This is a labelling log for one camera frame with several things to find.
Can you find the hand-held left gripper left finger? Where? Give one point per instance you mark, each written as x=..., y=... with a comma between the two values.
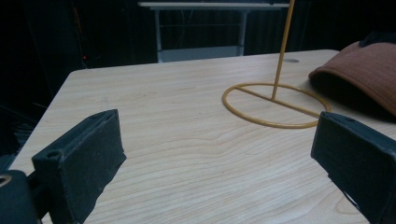
x=84, y=161

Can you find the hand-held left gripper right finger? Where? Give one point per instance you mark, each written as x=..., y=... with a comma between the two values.
x=358, y=155

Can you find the brown baseball cap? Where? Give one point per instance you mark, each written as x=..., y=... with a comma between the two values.
x=362, y=70

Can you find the gold metal hat stand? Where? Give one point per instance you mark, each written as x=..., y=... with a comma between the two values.
x=275, y=99

